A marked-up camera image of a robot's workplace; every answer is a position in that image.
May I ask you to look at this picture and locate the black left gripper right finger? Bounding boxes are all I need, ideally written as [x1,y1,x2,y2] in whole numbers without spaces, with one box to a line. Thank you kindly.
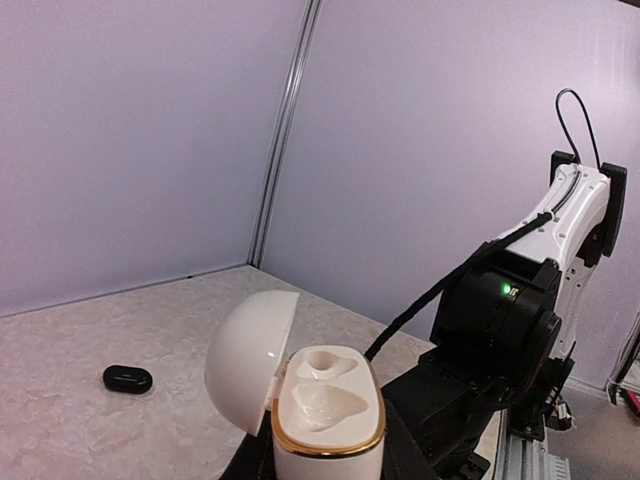
[381,399,438,480]

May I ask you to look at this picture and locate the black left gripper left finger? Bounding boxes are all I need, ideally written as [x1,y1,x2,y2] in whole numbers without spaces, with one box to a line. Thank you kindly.
[219,431,274,480]

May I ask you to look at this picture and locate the white earbud charging case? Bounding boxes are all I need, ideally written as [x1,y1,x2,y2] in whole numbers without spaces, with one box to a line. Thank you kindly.
[204,290,386,479]

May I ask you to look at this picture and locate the black oval charging case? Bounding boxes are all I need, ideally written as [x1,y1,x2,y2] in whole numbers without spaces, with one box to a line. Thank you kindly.
[102,365,153,395]

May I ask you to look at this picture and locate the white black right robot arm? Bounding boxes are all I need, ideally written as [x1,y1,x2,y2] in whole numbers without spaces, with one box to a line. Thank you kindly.
[382,152,628,479]

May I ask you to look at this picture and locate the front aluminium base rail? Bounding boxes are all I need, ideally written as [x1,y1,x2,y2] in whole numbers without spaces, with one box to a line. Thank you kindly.
[493,416,572,480]

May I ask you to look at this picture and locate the right aluminium frame post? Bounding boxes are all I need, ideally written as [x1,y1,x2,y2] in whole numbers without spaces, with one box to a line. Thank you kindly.
[247,0,323,269]

